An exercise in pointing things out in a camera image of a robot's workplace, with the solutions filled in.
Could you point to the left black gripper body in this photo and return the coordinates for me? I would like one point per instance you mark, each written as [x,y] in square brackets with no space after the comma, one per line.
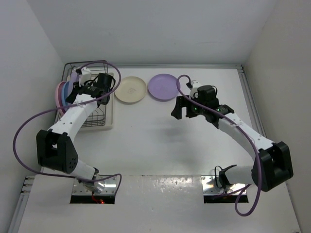
[77,87]

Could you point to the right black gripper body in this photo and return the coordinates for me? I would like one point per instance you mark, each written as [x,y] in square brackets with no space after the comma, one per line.
[197,110]

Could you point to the cream plate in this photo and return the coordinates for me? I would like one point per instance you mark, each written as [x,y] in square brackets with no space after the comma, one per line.
[131,90]

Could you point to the purple plate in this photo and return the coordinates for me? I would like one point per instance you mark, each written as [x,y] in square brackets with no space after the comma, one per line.
[163,87]
[74,77]

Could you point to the blue plate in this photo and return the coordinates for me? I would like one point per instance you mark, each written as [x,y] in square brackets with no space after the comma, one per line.
[64,93]

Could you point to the pink plate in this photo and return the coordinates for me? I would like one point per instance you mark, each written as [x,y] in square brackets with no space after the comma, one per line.
[58,93]

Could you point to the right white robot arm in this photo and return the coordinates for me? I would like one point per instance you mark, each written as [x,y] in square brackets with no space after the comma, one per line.
[272,161]

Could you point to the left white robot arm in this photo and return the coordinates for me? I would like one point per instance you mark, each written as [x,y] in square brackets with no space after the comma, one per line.
[55,148]

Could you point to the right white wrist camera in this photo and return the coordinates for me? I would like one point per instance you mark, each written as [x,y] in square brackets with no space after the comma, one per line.
[193,86]

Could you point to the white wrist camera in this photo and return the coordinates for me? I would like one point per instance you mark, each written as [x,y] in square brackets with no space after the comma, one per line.
[193,86]
[83,75]

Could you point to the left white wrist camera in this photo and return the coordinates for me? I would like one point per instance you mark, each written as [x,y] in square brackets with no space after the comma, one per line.
[83,75]

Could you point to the black wire dish rack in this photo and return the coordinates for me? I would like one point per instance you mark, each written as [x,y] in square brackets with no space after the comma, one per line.
[69,67]

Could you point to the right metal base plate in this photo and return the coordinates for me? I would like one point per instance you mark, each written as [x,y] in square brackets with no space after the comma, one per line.
[212,187]

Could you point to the metal base plate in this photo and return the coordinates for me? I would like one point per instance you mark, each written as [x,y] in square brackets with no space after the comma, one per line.
[212,187]
[102,188]

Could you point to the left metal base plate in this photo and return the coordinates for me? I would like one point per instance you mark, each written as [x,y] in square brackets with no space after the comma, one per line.
[102,188]

